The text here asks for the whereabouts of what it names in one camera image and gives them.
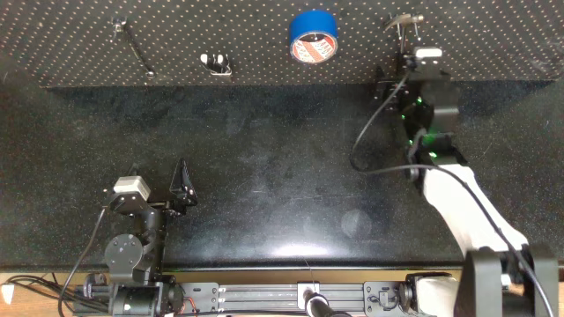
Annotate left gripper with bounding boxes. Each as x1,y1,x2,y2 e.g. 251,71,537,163
103,158,198,217

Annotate mounting rail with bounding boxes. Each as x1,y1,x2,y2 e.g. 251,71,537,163
0,271,464,317

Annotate black pegboard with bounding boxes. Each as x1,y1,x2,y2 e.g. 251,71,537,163
0,0,564,88

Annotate roll of blue tape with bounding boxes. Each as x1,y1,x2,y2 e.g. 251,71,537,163
288,10,339,66

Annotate wrench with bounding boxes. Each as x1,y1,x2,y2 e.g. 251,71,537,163
112,17,157,80

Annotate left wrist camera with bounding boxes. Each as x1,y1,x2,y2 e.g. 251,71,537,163
113,175,152,200

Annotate black cable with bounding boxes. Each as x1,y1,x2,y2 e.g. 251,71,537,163
56,206,108,317
349,65,556,317

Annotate black and white pliers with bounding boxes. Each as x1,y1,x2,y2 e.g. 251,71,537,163
199,53,234,77

